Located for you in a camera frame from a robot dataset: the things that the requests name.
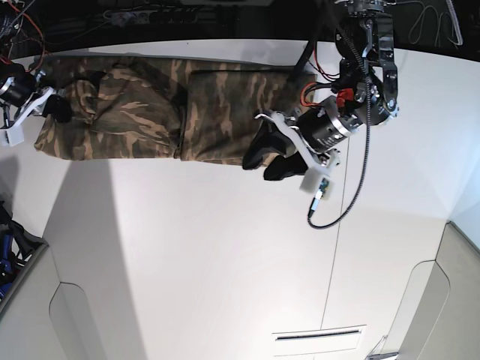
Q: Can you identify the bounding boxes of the white wrist camera, image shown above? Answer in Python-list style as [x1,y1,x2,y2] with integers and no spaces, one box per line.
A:
[299,166,333,200]
[0,127,25,147]

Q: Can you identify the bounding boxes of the black power strip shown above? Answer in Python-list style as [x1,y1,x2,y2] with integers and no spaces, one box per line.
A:
[103,7,200,26]

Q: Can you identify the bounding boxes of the bin with blue items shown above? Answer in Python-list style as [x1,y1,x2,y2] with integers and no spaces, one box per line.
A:
[1,197,48,302]

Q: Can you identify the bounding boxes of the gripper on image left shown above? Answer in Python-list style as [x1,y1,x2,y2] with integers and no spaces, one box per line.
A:
[1,69,73,130]

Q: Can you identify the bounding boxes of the black braided cable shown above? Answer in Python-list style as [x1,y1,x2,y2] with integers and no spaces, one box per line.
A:
[306,31,376,230]

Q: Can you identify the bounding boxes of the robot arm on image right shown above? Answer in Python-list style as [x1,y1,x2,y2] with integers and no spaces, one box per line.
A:
[242,1,398,181]

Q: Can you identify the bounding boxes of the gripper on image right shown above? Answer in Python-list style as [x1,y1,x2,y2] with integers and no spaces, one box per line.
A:
[242,95,362,181]

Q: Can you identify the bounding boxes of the camouflage T-shirt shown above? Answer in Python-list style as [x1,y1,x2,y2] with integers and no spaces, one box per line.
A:
[34,55,316,166]

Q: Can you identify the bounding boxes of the white wrist camera, image right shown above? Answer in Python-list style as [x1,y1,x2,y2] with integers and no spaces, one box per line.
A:
[299,166,333,200]

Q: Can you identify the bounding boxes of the white wrist camera, image left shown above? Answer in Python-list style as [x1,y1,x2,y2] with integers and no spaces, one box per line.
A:
[0,127,25,147]

